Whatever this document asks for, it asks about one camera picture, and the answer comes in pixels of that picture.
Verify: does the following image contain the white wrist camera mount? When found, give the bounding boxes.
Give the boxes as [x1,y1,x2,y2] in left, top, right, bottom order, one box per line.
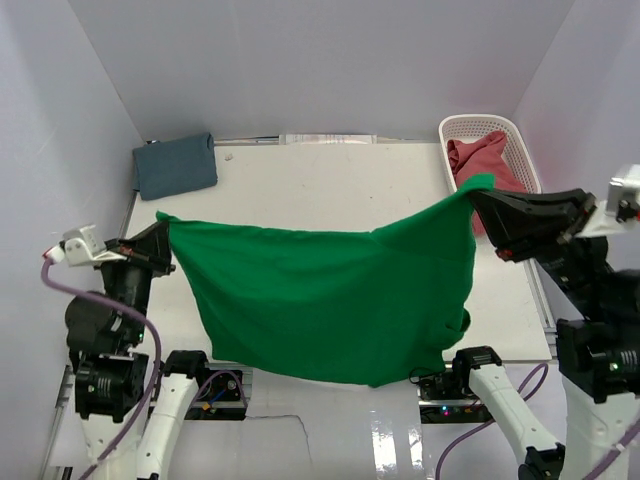
[43,224,125,267]
[570,164,639,239]

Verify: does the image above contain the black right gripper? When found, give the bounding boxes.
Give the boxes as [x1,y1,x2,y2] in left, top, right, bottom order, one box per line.
[463,178,609,316]

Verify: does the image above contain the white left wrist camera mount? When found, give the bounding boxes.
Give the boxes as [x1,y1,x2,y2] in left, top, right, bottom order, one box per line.
[43,224,125,267]

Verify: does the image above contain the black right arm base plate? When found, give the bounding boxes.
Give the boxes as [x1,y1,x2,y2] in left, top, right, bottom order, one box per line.
[410,369,493,425]

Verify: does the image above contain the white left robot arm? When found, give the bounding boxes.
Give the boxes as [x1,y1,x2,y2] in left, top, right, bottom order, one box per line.
[61,221,212,479]

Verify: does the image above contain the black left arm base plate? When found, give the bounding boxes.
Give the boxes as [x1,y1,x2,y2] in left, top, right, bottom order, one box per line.
[186,369,248,421]

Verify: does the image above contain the white perforated plastic basket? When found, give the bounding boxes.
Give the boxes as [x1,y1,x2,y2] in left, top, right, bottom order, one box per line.
[438,114,542,193]

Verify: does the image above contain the green t shirt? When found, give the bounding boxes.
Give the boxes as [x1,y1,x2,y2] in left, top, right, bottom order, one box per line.
[156,174,494,387]

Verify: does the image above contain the aluminium table edge rail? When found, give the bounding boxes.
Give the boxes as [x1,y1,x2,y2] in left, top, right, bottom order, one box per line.
[525,260,560,361]

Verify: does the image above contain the white paper sheet front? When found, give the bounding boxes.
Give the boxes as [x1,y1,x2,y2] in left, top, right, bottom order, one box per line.
[168,371,518,479]

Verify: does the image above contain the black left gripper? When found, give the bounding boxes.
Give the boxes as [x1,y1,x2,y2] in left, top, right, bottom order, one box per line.
[94,216,176,341]

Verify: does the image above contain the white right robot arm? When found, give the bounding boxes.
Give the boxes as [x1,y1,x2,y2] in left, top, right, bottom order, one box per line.
[451,180,639,479]

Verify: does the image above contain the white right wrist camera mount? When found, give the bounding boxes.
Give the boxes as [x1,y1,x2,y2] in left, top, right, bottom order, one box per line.
[570,164,639,239]

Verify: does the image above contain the white paper label strip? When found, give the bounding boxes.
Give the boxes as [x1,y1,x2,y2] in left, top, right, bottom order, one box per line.
[278,133,378,145]

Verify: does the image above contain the folded blue t shirt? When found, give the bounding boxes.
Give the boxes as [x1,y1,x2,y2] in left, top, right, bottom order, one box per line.
[133,132,218,201]

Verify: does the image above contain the pink t shirt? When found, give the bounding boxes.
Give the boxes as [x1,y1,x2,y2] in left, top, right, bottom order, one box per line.
[446,130,532,236]

